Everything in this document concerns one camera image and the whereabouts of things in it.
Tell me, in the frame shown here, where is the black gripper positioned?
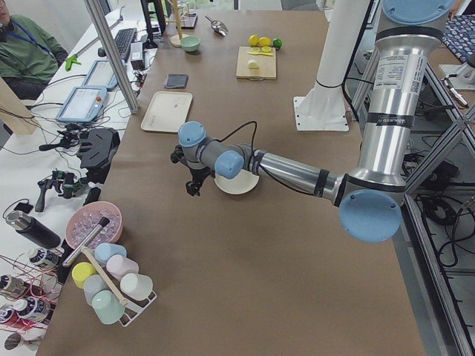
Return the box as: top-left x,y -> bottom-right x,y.
170,145 -> 214,197

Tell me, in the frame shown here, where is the grey round plate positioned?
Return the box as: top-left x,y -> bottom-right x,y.
214,171 -> 259,195

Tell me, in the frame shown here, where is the white steamed bun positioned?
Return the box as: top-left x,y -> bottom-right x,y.
248,59 -> 259,69

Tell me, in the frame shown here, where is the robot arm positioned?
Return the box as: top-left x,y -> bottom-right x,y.
171,1 -> 453,243

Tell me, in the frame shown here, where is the cream rabbit tray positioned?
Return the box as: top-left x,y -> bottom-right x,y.
140,91 -> 193,134

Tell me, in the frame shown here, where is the metal scoop black tip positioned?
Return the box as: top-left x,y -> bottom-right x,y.
62,217 -> 110,268

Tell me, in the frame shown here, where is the black plastic stand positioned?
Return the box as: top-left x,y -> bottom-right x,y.
76,128 -> 120,184

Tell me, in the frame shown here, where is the grey folded cloth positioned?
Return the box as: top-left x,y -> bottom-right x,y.
164,73 -> 189,89

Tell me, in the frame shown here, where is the pink cup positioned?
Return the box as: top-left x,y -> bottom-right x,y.
105,254 -> 139,281

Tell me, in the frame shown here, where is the blue cup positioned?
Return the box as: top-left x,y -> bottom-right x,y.
94,243 -> 127,266

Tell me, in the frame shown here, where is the white cup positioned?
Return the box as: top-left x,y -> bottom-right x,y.
120,273 -> 153,300

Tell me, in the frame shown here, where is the pink bowl of ice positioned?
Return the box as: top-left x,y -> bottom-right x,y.
65,201 -> 123,249

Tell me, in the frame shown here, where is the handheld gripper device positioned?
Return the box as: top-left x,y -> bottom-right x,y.
34,170 -> 89,212

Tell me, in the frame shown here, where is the near teach pendant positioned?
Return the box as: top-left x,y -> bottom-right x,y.
56,86 -> 108,123

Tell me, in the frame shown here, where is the teach pendant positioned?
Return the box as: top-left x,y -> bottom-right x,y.
82,60 -> 118,91
56,86 -> 108,123

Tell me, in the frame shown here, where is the bamboo cutting board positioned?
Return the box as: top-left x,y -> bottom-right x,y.
236,46 -> 277,80

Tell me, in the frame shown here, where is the grey cup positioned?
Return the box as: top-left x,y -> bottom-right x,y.
83,274 -> 108,306

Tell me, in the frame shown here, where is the yellow cup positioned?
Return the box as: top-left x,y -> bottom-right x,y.
71,262 -> 97,289

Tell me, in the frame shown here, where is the green bowl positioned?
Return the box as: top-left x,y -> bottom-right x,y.
180,36 -> 201,53

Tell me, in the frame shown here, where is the far teach pendant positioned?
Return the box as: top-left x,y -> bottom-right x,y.
82,60 -> 118,91

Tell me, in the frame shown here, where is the yellow plastic knife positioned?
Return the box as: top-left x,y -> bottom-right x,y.
247,51 -> 274,56

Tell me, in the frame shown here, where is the wooden mug tree stand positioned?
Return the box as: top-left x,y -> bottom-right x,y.
166,0 -> 189,47

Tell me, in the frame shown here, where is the mint green cup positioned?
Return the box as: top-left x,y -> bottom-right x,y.
91,290 -> 125,325

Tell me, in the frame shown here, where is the lower whole lemon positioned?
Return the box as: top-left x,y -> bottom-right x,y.
248,34 -> 260,47

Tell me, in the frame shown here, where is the whole lemon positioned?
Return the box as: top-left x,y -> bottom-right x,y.
248,34 -> 260,47
258,36 -> 272,47

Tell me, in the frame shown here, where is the upper whole lemon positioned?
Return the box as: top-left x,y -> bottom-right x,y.
258,36 -> 272,47

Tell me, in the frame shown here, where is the silver metal scoop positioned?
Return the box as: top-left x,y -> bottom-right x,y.
205,15 -> 228,37

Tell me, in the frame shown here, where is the black keyboard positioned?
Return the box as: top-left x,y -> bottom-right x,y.
114,27 -> 137,62

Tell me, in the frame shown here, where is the black thermos bottle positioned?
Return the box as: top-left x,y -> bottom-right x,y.
5,211 -> 61,249

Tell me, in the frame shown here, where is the green plastic clamp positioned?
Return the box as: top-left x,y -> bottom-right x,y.
65,54 -> 82,72

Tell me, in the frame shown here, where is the person in green shirt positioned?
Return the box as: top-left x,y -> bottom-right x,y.
1,1 -> 68,100

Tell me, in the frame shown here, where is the wooden rack handle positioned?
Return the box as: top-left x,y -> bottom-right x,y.
81,247 -> 128,306

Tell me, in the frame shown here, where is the white wire cup rack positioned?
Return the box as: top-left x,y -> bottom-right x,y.
119,291 -> 159,327

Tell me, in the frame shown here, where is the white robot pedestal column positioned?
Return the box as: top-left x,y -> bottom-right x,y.
292,0 -> 376,132

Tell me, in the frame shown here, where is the aluminium frame post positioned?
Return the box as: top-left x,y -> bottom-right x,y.
84,0 -> 139,113

